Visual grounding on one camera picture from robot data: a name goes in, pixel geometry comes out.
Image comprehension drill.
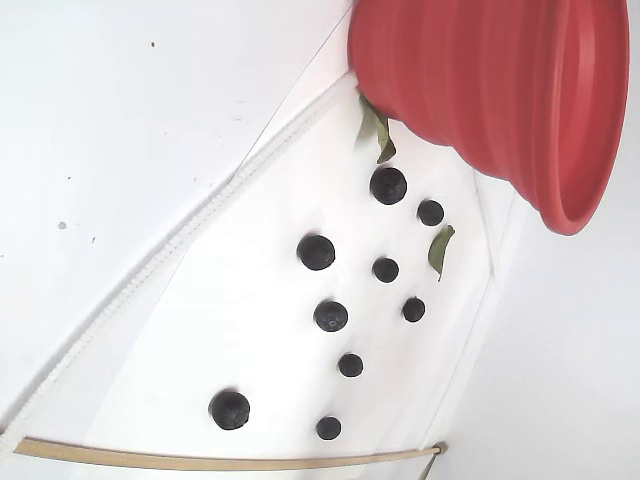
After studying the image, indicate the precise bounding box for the large dark blueberry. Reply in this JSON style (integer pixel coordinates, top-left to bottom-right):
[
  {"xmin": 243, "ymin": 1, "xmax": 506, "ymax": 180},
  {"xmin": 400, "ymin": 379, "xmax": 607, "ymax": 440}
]
[
  {"xmin": 369, "ymin": 166, "xmax": 409, "ymax": 206},
  {"xmin": 295, "ymin": 233, "xmax": 337, "ymax": 272},
  {"xmin": 207, "ymin": 389, "xmax": 252, "ymax": 432}
]

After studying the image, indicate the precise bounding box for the small dark blueberry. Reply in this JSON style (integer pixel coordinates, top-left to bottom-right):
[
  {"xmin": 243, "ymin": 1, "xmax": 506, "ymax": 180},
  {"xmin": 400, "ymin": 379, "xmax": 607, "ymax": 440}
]
[
  {"xmin": 314, "ymin": 415, "xmax": 343, "ymax": 442},
  {"xmin": 416, "ymin": 198, "xmax": 446, "ymax": 228},
  {"xmin": 371, "ymin": 256, "xmax": 401, "ymax": 285},
  {"xmin": 336, "ymin": 352, "xmax": 365, "ymax": 379}
]

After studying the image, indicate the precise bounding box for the red collapsible silicone cup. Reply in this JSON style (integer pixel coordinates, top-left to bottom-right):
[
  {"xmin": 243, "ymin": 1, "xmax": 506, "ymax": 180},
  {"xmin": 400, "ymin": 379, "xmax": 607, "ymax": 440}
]
[{"xmin": 347, "ymin": 0, "xmax": 631, "ymax": 237}]

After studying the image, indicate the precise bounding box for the medium dark blueberry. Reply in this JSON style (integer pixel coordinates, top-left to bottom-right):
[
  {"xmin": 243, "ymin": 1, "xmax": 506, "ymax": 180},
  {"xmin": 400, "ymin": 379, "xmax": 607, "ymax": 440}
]
[{"xmin": 312, "ymin": 299, "xmax": 350, "ymax": 334}]

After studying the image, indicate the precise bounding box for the small blueberry with stem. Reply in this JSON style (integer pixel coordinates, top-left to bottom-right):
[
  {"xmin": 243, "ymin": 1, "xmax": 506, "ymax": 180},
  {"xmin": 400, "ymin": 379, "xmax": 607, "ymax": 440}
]
[{"xmin": 401, "ymin": 296, "xmax": 427, "ymax": 324}]

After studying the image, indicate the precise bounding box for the flat pointed green leaf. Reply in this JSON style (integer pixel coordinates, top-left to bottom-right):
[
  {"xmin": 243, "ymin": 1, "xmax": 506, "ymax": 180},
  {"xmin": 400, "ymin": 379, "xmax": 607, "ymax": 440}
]
[{"xmin": 427, "ymin": 223, "xmax": 457, "ymax": 283}]

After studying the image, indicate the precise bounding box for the white sheet mat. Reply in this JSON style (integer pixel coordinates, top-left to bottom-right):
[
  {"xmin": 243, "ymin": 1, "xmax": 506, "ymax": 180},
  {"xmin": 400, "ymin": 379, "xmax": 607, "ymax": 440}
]
[{"xmin": 0, "ymin": 74, "xmax": 524, "ymax": 480}]

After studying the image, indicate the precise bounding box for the thin wooden strip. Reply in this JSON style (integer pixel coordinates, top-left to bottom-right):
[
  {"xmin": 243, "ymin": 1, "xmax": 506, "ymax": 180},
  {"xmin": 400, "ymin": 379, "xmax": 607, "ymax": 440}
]
[{"xmin": 13, "ymin": 435, "xmax": 449, "ymax": 472}]

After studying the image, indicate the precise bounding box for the white braided cord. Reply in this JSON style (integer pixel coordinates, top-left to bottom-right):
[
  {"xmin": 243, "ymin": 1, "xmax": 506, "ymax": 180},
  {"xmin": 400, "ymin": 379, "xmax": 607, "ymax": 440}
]
[{"xmin": 0, "ymin": 79, "xmax": 354, "ymax": 454}]

